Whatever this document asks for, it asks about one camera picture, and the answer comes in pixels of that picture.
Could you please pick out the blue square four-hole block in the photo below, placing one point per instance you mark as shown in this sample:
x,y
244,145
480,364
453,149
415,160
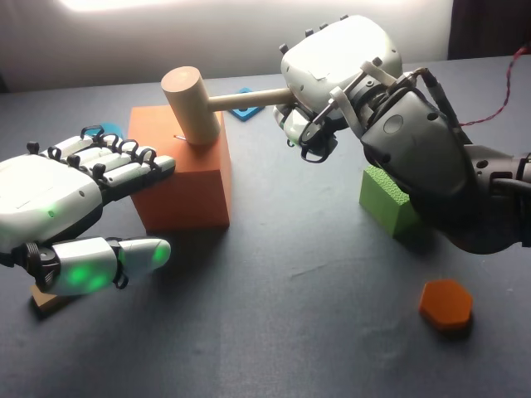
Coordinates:
x,y
245,114

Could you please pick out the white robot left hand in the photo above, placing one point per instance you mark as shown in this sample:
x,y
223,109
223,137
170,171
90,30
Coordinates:
x,y
41,190

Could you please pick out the blue round disc block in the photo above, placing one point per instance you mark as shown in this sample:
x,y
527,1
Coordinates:
x,y
112,126

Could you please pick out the dark curtain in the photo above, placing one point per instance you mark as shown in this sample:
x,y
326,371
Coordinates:
x,y
489,29

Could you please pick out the tan wooden rectangular block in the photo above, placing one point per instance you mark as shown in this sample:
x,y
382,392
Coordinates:
x,y
45,302

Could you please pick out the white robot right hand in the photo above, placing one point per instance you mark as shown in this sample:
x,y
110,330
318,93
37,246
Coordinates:
x,y
332,54

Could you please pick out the grey table cloth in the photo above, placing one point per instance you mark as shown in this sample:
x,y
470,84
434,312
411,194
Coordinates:
x,y
290,331

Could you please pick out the wooden mallet with taped handle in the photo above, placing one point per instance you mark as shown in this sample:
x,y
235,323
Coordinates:
x,y
186,103

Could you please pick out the green textured foam block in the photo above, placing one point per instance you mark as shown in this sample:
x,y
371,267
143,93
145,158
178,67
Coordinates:
x,y
381,195

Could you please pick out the large orange foam block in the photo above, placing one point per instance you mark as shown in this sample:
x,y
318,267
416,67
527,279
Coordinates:
x,y
195,199

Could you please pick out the orange hexagon block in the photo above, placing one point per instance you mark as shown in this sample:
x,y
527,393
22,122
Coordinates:
x,y
446,302

